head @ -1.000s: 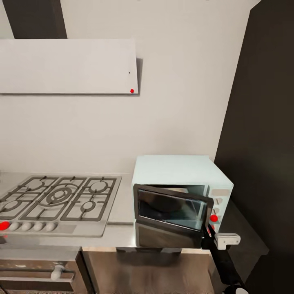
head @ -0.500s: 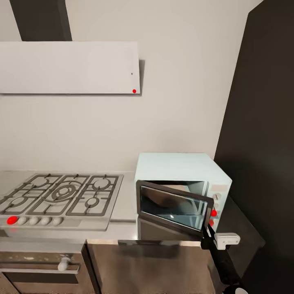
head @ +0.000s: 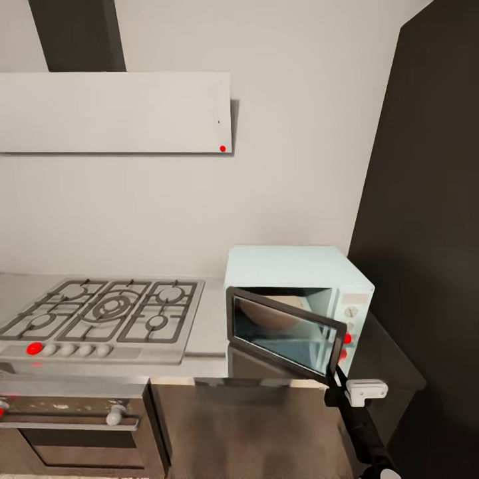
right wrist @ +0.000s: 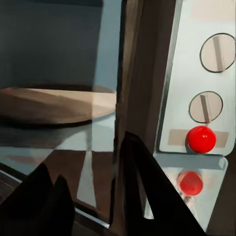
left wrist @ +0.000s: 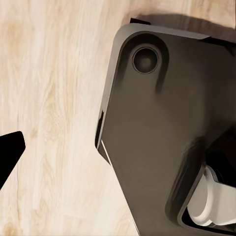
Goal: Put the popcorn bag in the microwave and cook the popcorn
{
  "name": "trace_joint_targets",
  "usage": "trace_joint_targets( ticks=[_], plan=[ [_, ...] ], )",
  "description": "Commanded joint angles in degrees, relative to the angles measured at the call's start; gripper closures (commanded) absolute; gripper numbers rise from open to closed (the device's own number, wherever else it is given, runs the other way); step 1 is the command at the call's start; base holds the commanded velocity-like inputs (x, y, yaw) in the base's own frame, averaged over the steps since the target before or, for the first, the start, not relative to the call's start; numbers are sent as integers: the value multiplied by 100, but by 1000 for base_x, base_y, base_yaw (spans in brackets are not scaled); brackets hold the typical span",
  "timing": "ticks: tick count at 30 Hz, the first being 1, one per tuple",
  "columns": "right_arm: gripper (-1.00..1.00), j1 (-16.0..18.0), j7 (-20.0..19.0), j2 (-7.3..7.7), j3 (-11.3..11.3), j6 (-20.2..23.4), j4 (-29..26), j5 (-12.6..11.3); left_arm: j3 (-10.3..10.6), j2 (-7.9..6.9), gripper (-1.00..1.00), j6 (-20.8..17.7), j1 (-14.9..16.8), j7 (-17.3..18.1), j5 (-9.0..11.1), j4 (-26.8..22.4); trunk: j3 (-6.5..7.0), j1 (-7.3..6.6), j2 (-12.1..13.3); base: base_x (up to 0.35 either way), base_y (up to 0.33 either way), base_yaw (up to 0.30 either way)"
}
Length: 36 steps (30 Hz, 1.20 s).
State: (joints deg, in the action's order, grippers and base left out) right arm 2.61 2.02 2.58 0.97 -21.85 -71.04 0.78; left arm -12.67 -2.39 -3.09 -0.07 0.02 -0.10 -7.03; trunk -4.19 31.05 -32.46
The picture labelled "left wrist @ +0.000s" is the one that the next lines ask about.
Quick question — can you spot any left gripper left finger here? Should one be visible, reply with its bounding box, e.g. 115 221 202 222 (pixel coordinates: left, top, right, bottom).
0 131 26 190

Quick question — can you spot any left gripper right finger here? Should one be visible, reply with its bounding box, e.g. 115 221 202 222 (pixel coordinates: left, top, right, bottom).
220 131 236 170

